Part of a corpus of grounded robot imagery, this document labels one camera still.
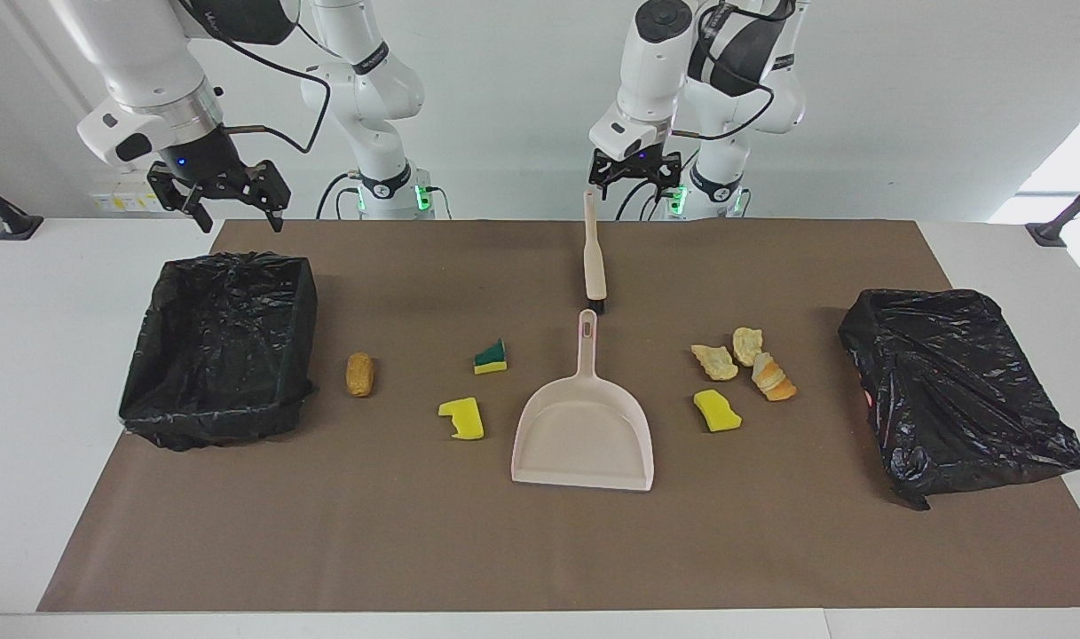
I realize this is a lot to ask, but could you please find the beige hand brush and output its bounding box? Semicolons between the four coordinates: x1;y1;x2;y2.
582;190;609;316

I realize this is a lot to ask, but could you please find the brown fried croquette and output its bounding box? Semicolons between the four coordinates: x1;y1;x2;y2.
345;351;375;398

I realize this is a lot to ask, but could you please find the striped croissant piece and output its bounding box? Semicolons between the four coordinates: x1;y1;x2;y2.
752;352;798;402

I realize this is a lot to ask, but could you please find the yellow sponge block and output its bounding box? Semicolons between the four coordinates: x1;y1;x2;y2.
693;390;743;433

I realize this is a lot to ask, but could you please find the beige plastic dustpan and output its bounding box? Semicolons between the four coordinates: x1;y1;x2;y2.
511;309;655;492

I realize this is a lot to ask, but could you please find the notched yellow sponge piece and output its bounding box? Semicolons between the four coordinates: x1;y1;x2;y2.
438;397;485;441

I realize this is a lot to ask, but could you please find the open bin with black bag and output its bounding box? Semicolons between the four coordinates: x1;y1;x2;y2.
118;251;319;452

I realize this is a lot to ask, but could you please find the bin covered by black bag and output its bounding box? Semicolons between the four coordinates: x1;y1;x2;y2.
838;288;1080;511

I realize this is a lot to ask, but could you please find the black clamp stand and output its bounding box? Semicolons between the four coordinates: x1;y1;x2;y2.
1026;173;1080;248
0;170;43;241

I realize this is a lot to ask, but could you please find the brown paper table mat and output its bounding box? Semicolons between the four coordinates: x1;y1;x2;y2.
36;219;1080;613

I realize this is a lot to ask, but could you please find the black base cable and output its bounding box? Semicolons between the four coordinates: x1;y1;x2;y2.
316;171;363;220

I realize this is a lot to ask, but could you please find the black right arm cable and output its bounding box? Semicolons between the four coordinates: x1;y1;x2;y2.
180;0;332;156

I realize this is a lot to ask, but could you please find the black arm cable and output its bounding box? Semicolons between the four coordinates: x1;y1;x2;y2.
180;0;332;156
671;0;807;143

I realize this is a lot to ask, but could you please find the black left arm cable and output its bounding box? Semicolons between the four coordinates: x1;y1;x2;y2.
671;0;807;143

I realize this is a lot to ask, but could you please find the white wall socket box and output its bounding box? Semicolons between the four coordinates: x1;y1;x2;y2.
90;182;163;214

